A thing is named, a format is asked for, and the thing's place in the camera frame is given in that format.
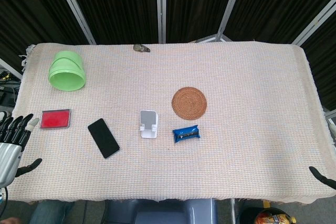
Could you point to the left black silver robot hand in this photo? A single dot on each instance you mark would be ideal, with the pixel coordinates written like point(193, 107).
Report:
point(10, 145)

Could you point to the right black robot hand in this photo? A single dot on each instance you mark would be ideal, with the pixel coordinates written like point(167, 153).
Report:
point(324, 178)

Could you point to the black smartphone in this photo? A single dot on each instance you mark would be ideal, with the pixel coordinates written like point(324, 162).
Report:
point(103, 138)

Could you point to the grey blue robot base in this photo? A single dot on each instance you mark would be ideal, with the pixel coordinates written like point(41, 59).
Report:
point(162, 212)

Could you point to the orange snack bag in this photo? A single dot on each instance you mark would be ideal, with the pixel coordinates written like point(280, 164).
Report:
point(275, 218)

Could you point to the white phone stand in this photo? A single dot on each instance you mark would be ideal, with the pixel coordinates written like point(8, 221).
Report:
point(148, 125)

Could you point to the round woven rattan coaster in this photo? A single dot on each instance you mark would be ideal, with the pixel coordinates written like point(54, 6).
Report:
point(189, 102)

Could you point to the red ink pad box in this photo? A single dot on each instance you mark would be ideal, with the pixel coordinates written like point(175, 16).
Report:
point(55, 118)

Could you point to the blue jeans leg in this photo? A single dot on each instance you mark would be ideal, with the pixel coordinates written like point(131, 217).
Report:
point(50, 213)

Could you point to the beige woven tablecloth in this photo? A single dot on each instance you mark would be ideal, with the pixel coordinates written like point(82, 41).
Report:
point(236, 155)

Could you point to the green plastic bucket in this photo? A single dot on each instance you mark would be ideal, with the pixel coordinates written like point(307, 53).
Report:
point(67, 73)

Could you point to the black folding screen panel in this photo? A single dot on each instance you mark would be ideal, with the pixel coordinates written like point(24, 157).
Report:
point(29, 11)
point(275, 6)
point(324, 58)
point(115, 3)
point(194, 3)

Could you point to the blue snack packet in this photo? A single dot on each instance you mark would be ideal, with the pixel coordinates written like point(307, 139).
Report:
point(186, 134)

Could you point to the small grey stone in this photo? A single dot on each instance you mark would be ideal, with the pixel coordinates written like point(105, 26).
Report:
point(141, 48)

